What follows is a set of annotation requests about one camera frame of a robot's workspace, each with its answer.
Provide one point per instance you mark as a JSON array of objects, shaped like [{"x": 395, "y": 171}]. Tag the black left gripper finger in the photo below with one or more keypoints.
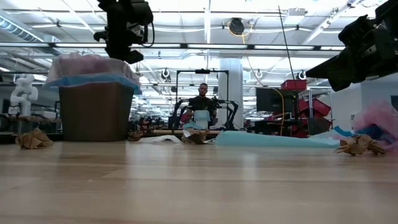
[{"x": 129, "y": 57}]

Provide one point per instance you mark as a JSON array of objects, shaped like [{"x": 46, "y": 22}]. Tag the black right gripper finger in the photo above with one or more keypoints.
[
  {"x": 339, "y": 68},
  {"x": 342, "y": 85}
]

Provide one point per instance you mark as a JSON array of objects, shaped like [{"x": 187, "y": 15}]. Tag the pink and blue bag pile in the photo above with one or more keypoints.
[{"x": 377, "y": 119}]

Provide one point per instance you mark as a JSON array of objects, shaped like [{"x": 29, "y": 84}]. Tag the brown paper ball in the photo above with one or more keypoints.
[
  {"x": 196, "y": 136},
  {"x": 34, "y": 140},
  {"x": 357, "y": 144},
  {"x": 135, "y": 136}
]

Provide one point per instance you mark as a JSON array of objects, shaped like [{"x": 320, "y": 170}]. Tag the grey brown trash bin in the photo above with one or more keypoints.
[{"x": 96, "y": 112}]

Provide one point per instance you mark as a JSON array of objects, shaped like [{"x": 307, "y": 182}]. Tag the white tissue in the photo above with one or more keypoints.
[{"x": 160, "y": 139}]

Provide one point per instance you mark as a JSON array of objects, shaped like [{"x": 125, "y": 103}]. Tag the light blue trash bag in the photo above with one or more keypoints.
[{"x": 267, "y": 140}]

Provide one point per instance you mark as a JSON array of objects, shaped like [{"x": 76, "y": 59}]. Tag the black background robot arm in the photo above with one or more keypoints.
[
  {"x": 231, "y": 109},
  {"x": 178, "y": 110}
]

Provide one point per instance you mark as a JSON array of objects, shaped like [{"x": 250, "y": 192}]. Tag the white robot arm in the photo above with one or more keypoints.
[{"x": 23, "y": 93}]

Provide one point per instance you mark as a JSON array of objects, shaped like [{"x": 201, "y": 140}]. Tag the red storage bin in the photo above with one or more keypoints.
[
  {"x": 301, "y": 127},
  {"x": 320, "y": 107}
]

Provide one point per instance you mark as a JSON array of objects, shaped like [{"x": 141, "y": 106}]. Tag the red plastic crate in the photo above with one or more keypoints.
[{"x": 293, "y": 84}]

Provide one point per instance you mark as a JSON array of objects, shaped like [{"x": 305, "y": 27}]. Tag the black monitor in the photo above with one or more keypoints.
[{"x": 273, "y": 100}]

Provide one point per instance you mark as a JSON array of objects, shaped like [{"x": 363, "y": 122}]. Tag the person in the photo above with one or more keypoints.
[{"x": 202, "y": 102}]

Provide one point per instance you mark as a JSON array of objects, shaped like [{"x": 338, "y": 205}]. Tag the ceiling light strip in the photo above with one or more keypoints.
[{"x": 217, "y": 46}]

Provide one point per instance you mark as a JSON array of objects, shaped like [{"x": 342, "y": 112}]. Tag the white and blue bin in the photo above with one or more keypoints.
[{"x": 202, "y": 119}]

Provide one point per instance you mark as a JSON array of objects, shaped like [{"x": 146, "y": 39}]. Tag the white pillar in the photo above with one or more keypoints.
[{"x": 230, "y": 93}]

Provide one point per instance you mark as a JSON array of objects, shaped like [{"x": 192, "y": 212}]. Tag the wooden top workbench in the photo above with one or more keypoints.
[{"x": 31, "y": 119}]

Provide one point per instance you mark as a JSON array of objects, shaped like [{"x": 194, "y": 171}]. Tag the black background rig frame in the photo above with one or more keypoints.
[{"x": 176, "y": 93}]

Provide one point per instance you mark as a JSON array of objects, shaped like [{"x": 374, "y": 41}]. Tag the silver ceiling duct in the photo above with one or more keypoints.
[{"x": 15, "y": 29}]

